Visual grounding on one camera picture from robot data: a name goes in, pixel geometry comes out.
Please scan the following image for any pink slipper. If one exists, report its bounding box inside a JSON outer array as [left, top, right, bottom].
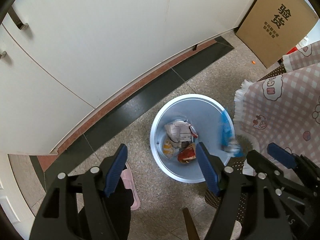
[[120, 163, 140, 211]]

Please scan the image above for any light blue trash bin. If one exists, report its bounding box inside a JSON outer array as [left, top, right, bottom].
[[150, 94, 235, 184]]

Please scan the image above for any white low cabinet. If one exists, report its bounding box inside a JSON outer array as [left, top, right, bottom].
[[1, 0, 254, 155]]

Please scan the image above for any crumpled white receipt paper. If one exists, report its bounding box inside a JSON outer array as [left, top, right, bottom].
[[164, 120, 193, 148]]

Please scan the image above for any blue snack wrapper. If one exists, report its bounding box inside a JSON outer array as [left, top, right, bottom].
[[220, 110, 244, 158]]

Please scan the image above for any pink checkered tablecloth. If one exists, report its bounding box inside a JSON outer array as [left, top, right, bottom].
[[233, 42, 319, 167]]

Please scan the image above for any red snack wrapper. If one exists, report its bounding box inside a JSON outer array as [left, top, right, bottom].
[[177, 143, 196, 164]]

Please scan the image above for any cardboard box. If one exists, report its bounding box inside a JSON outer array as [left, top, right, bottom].
[[236, 0, 318, 68]]

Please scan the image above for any brown wooden chair leg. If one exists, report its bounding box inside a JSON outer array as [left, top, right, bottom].
[[182, 207, 200, 240]]

